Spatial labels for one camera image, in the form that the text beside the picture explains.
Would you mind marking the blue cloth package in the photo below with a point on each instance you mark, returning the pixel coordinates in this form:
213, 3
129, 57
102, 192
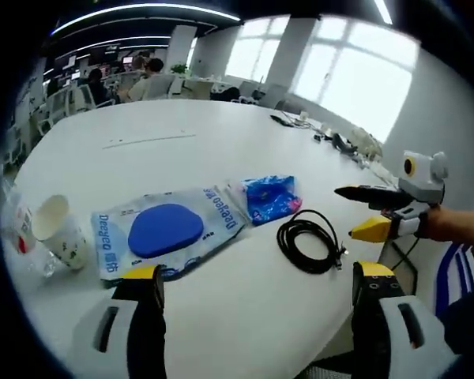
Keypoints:
114, 229

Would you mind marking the blue plastic bag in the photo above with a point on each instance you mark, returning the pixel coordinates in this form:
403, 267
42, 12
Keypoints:
268, 197

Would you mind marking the person's dark trousers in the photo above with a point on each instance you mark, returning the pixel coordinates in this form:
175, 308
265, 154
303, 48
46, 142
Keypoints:
466, 323

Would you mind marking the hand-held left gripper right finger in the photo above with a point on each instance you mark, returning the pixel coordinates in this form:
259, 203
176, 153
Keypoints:
367, 335

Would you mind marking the white table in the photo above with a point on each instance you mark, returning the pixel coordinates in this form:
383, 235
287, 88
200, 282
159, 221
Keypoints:
221, 158

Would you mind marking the grey mesh office chair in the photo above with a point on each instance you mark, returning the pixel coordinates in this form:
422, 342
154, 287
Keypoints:
332, 369

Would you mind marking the beige crumpled bag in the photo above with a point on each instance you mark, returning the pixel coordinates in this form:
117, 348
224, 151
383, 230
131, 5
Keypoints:
367, 142

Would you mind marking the black flat device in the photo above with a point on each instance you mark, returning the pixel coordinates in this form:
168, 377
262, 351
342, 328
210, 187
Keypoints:
282, 120

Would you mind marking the green potted plant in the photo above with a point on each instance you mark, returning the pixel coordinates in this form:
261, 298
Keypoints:
179, 69

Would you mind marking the long ceiling light strip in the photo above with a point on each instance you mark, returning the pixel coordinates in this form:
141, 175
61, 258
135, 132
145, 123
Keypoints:
205, 9

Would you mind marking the white paper cup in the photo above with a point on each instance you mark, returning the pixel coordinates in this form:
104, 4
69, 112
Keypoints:
67, 241

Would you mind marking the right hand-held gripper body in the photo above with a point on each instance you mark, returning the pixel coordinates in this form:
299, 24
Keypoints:
422, 185

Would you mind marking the large bright window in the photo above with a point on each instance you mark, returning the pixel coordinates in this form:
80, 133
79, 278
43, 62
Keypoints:
359, 79

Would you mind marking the clear plastic water bottle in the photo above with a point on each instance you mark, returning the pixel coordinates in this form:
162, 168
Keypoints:
19, 229

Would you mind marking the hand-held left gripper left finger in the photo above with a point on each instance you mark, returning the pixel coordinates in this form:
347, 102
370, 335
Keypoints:
146, 316

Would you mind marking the black gadget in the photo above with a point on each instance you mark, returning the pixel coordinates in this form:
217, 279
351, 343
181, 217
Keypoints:
343, 143

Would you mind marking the white office chair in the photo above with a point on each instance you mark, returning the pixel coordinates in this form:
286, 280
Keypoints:
59, 104

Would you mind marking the person's right hand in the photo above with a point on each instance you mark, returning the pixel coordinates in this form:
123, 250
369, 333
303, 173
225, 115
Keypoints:
446, 223

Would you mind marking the small bright window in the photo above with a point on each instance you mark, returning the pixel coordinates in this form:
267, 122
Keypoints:
256, 51

